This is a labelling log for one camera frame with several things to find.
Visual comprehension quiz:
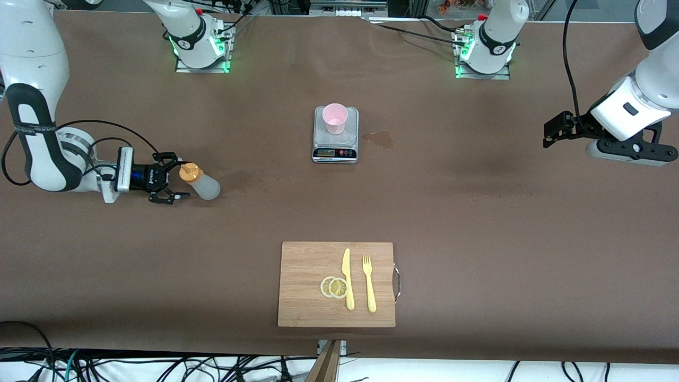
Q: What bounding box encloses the translucent sauce bottle orange cap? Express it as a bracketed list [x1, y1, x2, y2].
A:
[179, 163, 221, 201]

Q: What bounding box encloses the pink plastic cup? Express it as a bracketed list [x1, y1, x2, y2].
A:
[323, 103, 349, 135]

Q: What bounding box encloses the silver digital kitchen scale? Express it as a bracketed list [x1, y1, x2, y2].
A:
[312, 106, 360, 164]

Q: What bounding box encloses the wooden cutting board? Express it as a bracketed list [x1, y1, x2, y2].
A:
[277, 241, 396, 328]

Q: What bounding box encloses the brown liquid puddle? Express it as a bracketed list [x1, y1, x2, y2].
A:
[362, 131, 394, 150]

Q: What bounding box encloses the yellow plastic knife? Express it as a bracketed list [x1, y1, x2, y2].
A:
[342, 248, 355, 311]

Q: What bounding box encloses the yellow plastic fork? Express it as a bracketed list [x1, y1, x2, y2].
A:
[362, 255, 377, 313]

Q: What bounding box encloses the white power strip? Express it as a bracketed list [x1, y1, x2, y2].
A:
[310, 0, 388, 18]

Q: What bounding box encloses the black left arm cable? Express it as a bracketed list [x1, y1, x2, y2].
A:
[563, 0, 588, 121]

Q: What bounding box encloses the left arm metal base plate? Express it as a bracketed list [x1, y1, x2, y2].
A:
[455, 27, 511, 80]

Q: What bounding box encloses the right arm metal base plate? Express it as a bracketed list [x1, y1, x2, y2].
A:
[175, 24, 232, 74]

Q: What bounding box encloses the black base cable bundle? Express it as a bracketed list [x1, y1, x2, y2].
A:
[220, 0, 266, 39]

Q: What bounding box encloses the long black table cable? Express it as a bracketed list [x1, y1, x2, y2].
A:
[369, 20, 468, 47]

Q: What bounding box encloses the black looped floor cable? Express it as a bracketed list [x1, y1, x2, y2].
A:
[0, 321, 55, 382]

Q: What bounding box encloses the teal floor cable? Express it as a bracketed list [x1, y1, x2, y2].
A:
[63, 350, 81, 382]

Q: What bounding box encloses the wooden post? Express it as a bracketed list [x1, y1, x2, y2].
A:
[305, 340, 343, 382]

